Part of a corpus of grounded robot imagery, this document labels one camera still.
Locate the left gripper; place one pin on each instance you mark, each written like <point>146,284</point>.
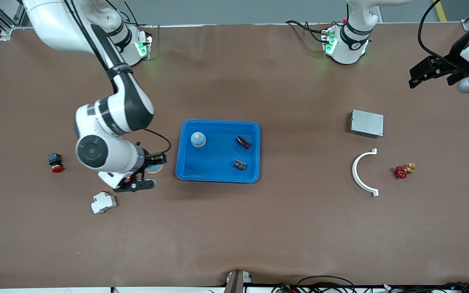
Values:
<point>455,54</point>

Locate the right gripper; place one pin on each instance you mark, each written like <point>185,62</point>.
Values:
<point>149,157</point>

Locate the blue bell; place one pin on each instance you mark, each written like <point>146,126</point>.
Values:
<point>198,139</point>
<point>157,167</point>

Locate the black printed electrolytic capacitor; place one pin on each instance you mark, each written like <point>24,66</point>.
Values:
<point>239,165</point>

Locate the dark brown rectangular component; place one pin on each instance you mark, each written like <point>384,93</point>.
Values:
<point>243,142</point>

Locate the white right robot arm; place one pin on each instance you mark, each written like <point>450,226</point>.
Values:
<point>55,24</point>

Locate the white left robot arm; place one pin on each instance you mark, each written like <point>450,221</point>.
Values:
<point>346,49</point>

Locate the blue plastic tray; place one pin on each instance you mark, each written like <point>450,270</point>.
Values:
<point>218,162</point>

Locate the white circuit breaker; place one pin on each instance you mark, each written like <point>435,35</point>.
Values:
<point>103,202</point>

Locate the silver metal box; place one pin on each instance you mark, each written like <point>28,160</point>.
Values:
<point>367,123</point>

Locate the black red emergency stop button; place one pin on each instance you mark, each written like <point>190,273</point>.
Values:
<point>55,162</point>

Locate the brass valve red handwheel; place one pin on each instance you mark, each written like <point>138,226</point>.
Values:
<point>400,172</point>

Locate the white curved plastic bracket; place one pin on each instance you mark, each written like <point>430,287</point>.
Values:
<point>354,171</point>

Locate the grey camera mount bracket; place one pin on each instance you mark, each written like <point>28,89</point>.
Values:
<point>236,280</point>

